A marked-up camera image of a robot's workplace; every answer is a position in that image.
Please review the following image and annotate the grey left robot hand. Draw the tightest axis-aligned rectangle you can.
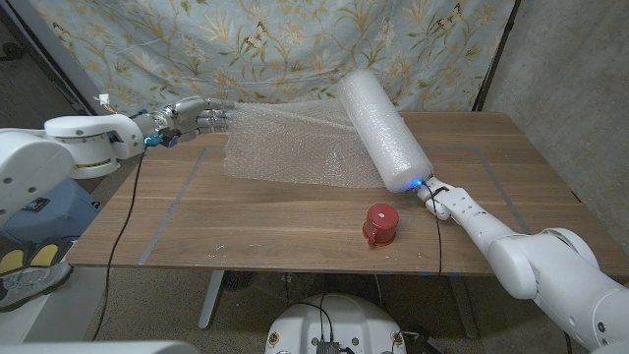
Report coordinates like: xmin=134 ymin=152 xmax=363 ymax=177
xmin=131 ymin=95 xmax=236 ymax=148

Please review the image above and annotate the clear bubble wrap roll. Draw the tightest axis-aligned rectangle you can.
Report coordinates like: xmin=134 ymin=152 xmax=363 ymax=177
xmin=223 ymin=68 xmax=433 ymax=194

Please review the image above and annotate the red mug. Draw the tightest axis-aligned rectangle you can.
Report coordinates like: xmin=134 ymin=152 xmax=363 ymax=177
xmin=362 ymin=203 xmax=400 ymax=247

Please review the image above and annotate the floral printed backdrop cloth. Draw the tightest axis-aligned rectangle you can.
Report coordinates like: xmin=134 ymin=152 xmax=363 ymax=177
xmin=27 ymin=0 xmax=517 ymax=148

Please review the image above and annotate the pale grey backdrop pole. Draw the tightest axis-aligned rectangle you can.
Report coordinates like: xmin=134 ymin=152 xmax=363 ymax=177
xmin=7 ymin=0 xmax=107 ymax=117

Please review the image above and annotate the white table leg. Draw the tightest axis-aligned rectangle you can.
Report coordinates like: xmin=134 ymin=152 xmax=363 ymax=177
xmin=198 ymin=269 xmax=226 ymax=329

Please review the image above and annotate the yellow and black shoe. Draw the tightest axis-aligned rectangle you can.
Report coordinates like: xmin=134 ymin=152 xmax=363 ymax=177
xmin=0 ymin=243 xmax=68 ymax=276

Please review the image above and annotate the grey sneaker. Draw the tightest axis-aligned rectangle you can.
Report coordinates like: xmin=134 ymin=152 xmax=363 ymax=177
xmin=0 ymin=261 xmax=75 ymax=314

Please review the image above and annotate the white robot chest rim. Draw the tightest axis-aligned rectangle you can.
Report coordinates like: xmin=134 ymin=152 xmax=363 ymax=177
xmin=0 ymin=340 xmax=200 ymax=354

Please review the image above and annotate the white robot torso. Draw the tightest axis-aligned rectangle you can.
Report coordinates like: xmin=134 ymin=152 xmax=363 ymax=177
xmin=264 ymin=293 xmax=408 ymax=354

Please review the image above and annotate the black backdrop pole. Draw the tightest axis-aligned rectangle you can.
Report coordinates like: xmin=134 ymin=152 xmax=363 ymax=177
xmin=471 ymin=0 xmax=522 ymax=112

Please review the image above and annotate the grey table leg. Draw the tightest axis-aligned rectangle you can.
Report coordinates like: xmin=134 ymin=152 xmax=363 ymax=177
xmin=446 ymin=274 xmax=481 ymax=339

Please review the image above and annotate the thin black left wrist cable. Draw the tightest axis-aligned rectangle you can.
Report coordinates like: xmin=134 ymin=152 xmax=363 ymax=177
xmin=90 ymin=146 xmax=148 ymax=341

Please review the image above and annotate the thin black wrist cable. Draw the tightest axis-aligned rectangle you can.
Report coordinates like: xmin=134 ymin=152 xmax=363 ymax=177
xmin=422 ymin=181 xmax=443 ymax=275
xmin=90 ymin=146 xmax=148 ymax=341

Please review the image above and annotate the black torso cable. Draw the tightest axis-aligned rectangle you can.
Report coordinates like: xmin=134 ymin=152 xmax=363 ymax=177
xmin=293 ymin=293 xmax=336 ymax=343

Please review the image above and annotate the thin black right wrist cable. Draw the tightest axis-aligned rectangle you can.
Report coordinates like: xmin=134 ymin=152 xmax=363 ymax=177
xmin=422 ymin=181 xmax=443 ymax=275

